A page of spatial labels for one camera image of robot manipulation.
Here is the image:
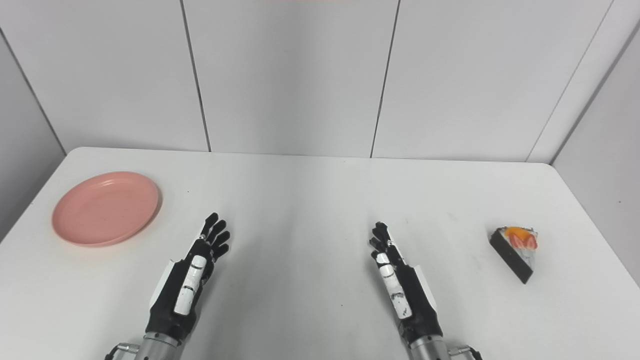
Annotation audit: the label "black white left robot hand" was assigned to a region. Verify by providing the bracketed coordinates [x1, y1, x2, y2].
[145, 212, 232, 346]

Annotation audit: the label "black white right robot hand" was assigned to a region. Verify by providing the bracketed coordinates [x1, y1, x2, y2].
[369, 221, 445, 347]

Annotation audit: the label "chocolate cake slice with fruit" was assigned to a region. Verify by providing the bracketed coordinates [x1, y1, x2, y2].
[489, 226, 540, 285]

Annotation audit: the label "pink round plate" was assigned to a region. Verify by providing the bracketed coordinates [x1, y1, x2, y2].
[51, 171, 161, 248]

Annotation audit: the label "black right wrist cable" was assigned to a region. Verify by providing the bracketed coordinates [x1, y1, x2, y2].
[447, 344, 483, 360]

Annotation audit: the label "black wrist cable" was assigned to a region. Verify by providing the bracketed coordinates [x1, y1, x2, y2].
[447, 344, 483, 360]
[104, 342, 141, 360]

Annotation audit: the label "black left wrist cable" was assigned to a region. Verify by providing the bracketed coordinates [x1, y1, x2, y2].
[104, 342, 141, 360]

